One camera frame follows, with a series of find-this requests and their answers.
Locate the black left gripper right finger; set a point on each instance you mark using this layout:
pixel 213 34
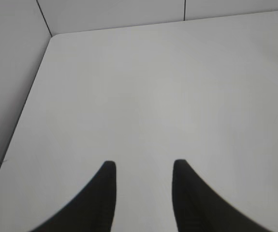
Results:
pixel 198 208

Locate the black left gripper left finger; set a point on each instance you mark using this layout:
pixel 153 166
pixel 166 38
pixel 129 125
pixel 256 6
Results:
pixel 92 209

